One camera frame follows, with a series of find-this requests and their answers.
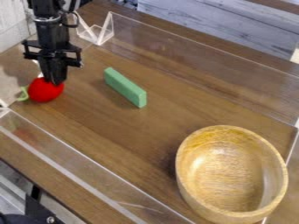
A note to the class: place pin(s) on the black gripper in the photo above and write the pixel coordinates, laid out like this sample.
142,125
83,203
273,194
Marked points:
52,45

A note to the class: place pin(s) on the red plush strawberry toy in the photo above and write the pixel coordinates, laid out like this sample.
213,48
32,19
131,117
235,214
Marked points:
40,91

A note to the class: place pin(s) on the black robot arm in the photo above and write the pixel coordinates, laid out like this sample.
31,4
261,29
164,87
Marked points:
54,10

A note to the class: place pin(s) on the green rectangular block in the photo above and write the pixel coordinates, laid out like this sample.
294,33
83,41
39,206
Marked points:
126,87

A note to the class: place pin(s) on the clear acrylic tray walls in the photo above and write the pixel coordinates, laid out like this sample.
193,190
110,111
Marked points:
102,155

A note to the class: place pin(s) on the black clamp with screw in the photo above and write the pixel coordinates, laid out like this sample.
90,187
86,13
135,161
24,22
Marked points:
36,214

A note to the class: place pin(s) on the wooden bowl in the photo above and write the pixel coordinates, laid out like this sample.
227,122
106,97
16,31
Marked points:
231,174

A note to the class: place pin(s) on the clear acrylic corner bracket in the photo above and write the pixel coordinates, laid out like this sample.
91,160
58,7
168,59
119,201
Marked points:
96,34

